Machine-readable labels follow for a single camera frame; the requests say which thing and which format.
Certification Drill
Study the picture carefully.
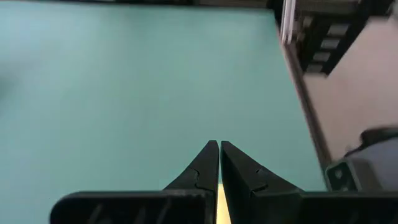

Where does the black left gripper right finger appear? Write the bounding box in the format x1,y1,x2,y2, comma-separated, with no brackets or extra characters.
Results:
220,141,398,224

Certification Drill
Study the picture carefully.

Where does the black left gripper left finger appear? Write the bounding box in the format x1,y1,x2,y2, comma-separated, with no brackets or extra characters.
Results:
49,139,220,224

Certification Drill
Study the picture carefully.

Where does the cream-handled table knife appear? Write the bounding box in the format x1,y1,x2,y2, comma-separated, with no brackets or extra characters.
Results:
216,183,233,224

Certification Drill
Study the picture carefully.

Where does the green table mat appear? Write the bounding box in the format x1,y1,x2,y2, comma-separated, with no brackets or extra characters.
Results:
0,0,327,224

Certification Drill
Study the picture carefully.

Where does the black metal rack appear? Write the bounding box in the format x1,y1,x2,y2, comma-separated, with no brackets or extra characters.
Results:
297,12,371,76

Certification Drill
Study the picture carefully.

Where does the grey device with cable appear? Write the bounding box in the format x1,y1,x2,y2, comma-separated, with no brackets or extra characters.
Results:
343,126,398,192

